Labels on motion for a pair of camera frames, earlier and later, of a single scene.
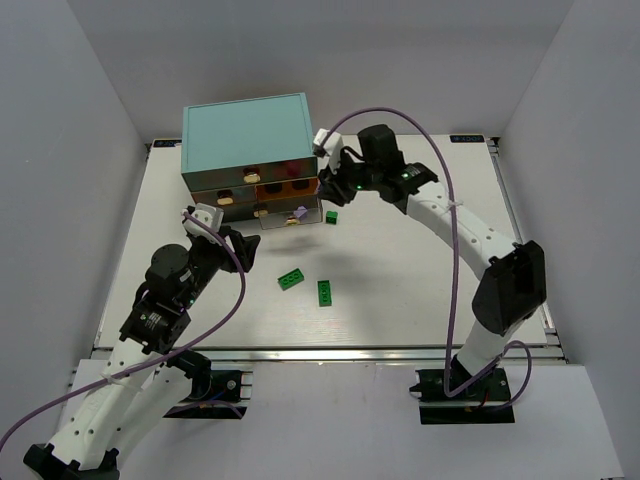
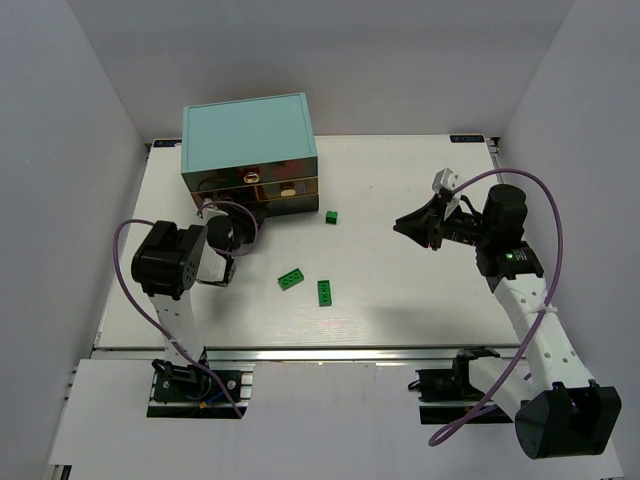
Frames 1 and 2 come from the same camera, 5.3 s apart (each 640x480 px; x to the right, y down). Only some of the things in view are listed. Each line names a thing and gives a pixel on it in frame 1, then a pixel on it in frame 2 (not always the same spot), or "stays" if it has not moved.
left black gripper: (228, 248) to (243, 226)
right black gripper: (341, 181) to (433, 226)
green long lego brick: (291, 279) stays
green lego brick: (324, 293) stays
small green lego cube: (331, 217) stays
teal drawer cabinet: (254, 158) stays
